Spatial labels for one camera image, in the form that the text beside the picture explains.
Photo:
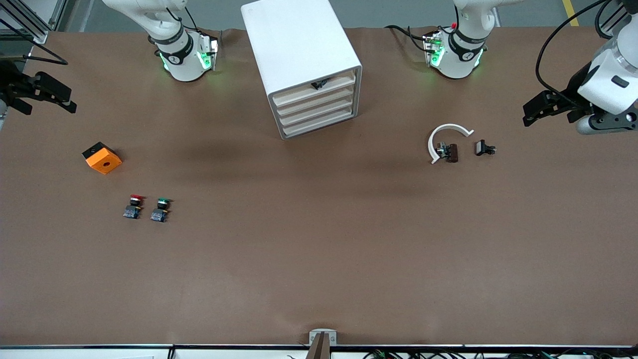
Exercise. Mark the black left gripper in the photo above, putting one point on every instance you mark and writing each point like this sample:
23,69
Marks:
574,88

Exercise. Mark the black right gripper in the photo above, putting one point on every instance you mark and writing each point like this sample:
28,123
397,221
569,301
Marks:
11,85

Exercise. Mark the red push button switch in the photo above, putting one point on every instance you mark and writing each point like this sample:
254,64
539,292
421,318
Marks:
132,212

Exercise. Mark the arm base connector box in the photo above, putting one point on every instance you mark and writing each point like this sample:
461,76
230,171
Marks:
434,50
208,55

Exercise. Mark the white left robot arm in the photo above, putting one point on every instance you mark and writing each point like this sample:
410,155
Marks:
463,55

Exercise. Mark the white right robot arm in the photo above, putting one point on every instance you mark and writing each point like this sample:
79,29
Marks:
184,60

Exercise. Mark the orange and black button box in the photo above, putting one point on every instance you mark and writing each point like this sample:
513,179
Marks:
104,162

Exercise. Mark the small black clip component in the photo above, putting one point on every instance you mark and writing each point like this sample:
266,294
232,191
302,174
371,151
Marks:
481,147

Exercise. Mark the small brown electrical component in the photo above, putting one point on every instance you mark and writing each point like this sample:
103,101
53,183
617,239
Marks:
452,153

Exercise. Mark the aluminium frame profile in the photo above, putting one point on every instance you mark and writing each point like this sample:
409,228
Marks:
39,36

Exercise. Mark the green push button switch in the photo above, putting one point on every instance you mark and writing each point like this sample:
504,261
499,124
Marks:
159,215

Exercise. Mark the white table edge rail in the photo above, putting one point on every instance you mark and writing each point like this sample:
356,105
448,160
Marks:
224,354

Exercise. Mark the grey metal bracket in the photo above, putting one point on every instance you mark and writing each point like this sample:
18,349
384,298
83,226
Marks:
312,338

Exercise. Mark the brown camera post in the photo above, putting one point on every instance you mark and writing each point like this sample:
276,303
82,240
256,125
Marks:
320,351

